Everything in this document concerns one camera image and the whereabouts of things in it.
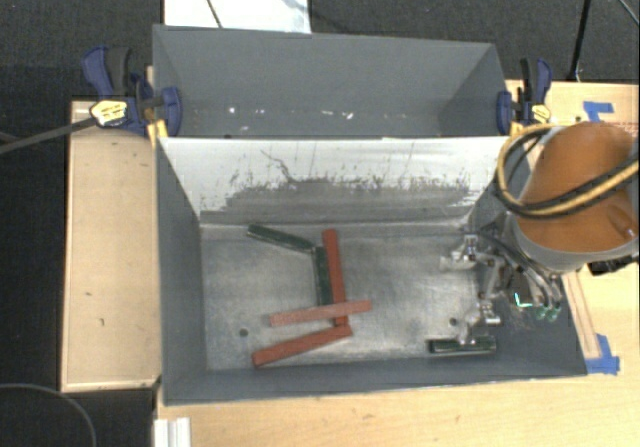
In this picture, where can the grey metal bin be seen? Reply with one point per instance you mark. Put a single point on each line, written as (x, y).
(310, 175)

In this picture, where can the pale wood board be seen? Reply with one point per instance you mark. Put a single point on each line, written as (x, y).
(112, 255)

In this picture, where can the dark green flat block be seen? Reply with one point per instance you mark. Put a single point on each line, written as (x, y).
(280, 236)
(323, 277)
(450, 346)

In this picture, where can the black cylinder on white bracket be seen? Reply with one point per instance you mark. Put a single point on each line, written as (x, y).
(611, 266)

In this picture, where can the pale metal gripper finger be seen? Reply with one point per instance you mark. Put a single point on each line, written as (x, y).
(475, 322)
(462, 255)

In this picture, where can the pale red-brown flat block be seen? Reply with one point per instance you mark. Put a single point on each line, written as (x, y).
(320, 313)

